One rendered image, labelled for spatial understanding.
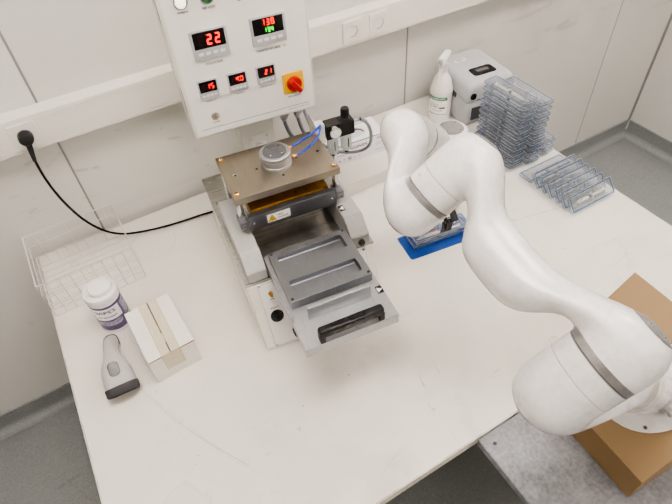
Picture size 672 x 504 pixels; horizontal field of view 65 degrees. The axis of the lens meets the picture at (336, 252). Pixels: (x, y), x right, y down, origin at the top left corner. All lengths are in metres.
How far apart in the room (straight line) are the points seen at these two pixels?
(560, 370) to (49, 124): 1.35
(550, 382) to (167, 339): 0.90
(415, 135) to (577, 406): 0.53
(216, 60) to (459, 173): 0.66
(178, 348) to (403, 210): 0.68
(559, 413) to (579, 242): 0.94
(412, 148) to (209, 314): 0.78
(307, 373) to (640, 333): 0.79
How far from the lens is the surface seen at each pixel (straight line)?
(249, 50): 1.33
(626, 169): 3.37
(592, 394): 0.84
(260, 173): 1.31
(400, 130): 1.01
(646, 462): 1.25
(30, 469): 2.39
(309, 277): 1.22
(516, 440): 1.31
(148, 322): 1.43
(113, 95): 1.60
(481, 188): 0.90
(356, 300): 1.18
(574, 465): 1.32
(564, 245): 1.70
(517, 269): 0.86
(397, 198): 0.96
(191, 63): 1.31
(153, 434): 1.36
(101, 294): 1.46
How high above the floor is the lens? 1.91
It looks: 47 degrees down
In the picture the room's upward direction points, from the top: 4 degrees counter-clockwise
